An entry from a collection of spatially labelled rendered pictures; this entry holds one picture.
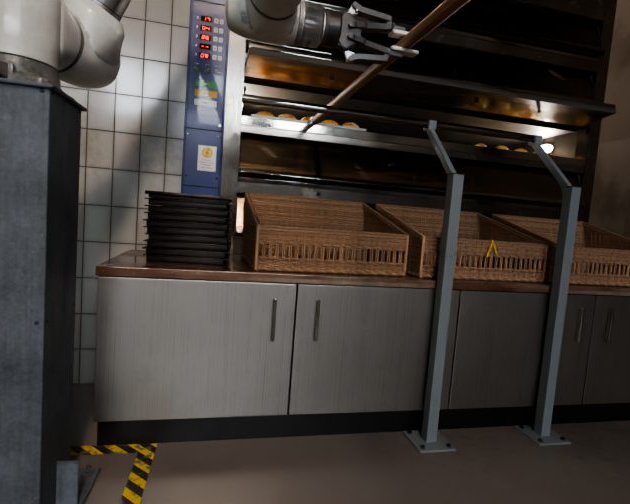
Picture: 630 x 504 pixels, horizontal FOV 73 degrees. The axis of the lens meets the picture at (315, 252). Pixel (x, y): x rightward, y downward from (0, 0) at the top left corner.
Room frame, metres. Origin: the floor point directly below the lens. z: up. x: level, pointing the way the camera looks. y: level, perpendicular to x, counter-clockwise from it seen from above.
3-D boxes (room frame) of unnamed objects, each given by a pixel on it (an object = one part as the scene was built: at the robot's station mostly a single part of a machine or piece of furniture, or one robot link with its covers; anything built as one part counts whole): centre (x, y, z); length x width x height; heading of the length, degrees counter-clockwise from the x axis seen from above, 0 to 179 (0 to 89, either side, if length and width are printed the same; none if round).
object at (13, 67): (0.96, 0.68, 1.03); 0.22 x 0.18 x 0.06; 12
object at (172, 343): (1.78, -0.47, 0.29); 2.42 x 0.56 x 0.58; 104
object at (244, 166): (2.09, -0.51, 1.02); 1.79 x 0.11 x 0.19; 104
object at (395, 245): (1.69, -0.01, 0.72); 0.56 x 0.49 x 0.28; 105
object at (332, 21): (1.01, -0.02, 1.20); 0.09 x 0.07 x 0.08; 104
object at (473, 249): (1.83, -0.59, 0.72); 0.56 x 0.49 x 0.28; 105
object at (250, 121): (2.11, -0.51, 1.16); 1.80 x 0.06 x 0.04; 104
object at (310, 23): (0.99, 0.05, 1.20); 0.09 x 0.06 x 0.09; 14
